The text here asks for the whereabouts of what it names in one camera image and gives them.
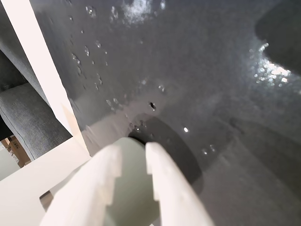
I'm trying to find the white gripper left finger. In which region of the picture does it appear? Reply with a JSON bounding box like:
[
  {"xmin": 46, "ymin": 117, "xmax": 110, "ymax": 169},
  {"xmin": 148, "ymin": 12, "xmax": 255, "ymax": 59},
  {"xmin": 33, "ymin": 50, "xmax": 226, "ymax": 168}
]
[{"xmin": 39, "ymin": 144, "xmax": 123, "ymax": 226}]

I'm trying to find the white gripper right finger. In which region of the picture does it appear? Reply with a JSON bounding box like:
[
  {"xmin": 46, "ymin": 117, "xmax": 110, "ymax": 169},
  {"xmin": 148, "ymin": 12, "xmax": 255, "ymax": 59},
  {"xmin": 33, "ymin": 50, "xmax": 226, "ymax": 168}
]
[{"xmin": 145, "ymin": 141, "xmax": 215, "ymax": 226}]

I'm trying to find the pale green pen grip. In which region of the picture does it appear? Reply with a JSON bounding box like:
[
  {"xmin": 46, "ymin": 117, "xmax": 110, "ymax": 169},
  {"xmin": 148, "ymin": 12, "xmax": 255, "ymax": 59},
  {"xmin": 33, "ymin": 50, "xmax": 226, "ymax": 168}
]
[{"xmin": 103, "ymin": 136, "xmax": 162, "ymax": 226}]

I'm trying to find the brown cardboard box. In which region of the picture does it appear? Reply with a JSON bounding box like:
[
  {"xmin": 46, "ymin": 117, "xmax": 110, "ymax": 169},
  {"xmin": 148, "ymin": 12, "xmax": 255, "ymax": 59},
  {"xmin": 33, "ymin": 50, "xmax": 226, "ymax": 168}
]
[{"xmin": 0, "ymin": 135, "xmax": 32, "ymax": 168}]

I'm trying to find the grey fabric sofa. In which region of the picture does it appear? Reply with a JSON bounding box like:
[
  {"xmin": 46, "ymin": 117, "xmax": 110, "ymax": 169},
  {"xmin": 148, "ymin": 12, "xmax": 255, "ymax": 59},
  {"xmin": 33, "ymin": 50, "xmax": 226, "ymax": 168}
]
[{"xmin": 0, "ymin": 0, "xmax": 72, "ymax": 161}]

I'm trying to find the black table mat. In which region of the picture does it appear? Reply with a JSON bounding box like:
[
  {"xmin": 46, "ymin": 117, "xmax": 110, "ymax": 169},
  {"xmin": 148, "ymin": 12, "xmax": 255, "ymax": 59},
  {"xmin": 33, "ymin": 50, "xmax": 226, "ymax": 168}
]
[{"xmin": 30, "ymin": 0, "xmax": 301, "ymax": 226}]

